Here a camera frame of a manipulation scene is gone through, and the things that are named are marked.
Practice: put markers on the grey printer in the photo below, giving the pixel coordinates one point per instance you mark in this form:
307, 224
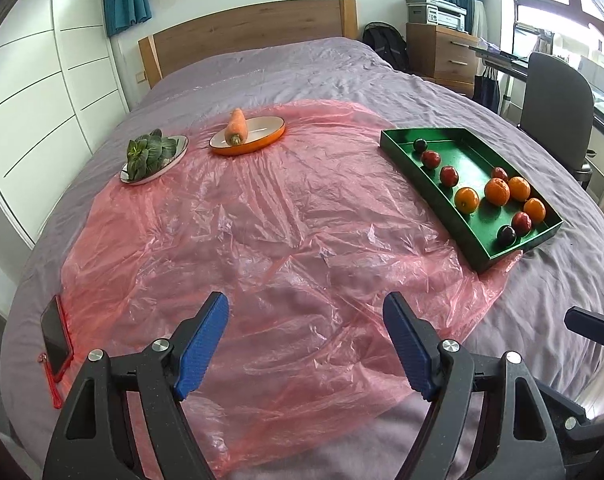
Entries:
434, 12

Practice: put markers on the carrot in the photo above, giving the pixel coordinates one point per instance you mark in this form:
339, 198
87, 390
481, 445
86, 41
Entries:
237, 125

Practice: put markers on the dark blue bag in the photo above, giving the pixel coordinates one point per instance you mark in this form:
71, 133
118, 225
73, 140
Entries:
486, 90

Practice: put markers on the orange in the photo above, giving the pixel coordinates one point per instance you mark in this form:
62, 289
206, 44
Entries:
520, 189
534, 209
497, 191
467, 199

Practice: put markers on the green rectangular tray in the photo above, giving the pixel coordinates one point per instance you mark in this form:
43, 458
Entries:
474, 160

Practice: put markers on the black backpack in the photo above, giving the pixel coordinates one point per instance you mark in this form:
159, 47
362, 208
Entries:
384, 45

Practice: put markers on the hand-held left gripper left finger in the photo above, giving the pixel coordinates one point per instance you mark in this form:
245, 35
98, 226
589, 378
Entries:
202, 345

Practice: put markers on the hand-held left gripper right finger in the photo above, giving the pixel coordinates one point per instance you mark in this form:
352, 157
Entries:
409, 345

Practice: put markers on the red plum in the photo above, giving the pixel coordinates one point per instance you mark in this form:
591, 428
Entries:
499, 173
431, 159
521, 222

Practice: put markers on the wooden dresser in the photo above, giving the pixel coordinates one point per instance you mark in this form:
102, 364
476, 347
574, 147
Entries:
444, 57

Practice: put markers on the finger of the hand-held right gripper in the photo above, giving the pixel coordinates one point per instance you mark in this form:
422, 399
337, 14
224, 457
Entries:
582, 430
592, 325

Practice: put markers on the grey office chair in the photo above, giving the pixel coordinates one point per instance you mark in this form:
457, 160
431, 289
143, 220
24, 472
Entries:
557, 95

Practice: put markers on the red apple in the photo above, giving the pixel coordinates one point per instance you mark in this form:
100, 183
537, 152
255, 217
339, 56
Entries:
448, 176

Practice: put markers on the white wardrobe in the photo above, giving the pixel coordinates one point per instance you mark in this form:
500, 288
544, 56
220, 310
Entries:
47, 85

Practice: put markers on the pink plastic sheet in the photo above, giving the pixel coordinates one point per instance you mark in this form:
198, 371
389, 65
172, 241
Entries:
282, 235

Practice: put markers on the bed with purple cover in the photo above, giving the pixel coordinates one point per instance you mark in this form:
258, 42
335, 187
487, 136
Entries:
292, 70

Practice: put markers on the orange oval dish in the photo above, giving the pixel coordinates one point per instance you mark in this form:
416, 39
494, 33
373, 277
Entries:
264, 130

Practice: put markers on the phone with red case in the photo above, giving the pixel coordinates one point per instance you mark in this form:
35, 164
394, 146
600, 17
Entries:
56, 335

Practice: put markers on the green bok choy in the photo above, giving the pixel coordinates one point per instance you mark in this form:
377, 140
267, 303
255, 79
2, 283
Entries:
149, 152

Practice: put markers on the wooden headboard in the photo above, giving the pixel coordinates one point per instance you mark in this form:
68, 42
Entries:
247, 35

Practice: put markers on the dark purple plum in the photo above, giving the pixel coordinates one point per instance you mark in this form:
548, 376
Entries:
420, 145
506, 235

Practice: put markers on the white round plate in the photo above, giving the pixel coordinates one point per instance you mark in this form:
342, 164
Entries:
179, 147

